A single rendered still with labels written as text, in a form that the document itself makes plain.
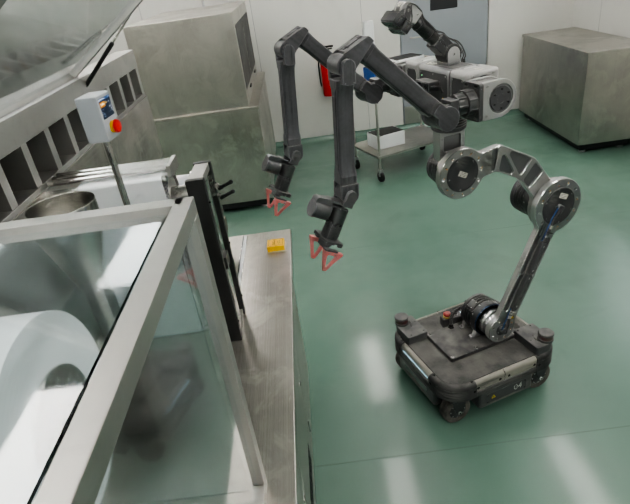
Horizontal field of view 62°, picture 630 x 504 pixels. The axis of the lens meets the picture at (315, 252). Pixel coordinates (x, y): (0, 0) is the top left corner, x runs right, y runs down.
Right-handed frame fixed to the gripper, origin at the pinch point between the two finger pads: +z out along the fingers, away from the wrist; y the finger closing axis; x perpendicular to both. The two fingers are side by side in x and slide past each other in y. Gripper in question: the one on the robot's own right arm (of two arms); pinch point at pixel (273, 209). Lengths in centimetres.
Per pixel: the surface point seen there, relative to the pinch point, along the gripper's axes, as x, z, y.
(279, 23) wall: 108, -98, -405
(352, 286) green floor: 107, 60, -81
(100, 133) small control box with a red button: -74, -25, 67
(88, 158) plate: -71, -2, 1
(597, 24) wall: 381, -208, -250
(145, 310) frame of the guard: -71, -24, 140
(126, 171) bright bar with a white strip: -63, -11, 39
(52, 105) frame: -85, -18, 11
